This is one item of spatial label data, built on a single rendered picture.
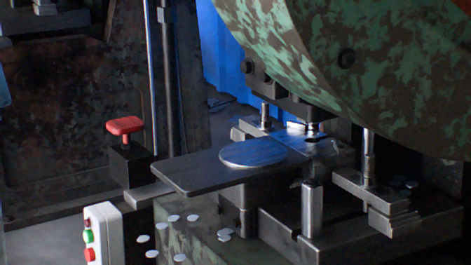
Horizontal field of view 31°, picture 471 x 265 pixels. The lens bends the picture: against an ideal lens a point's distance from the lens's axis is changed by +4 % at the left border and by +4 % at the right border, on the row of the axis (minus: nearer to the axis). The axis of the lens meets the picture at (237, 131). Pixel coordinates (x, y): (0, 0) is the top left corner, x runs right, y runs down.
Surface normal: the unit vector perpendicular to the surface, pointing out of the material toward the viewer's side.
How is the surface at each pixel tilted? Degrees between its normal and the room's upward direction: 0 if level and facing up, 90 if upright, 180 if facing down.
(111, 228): 90
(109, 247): 90
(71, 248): 0
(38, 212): 0
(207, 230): 0
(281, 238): 90
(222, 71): 90
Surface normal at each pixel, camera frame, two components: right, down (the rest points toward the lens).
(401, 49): 0.51, 0.30
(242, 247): -0.02, -0.93
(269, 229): -0.86, 0.20
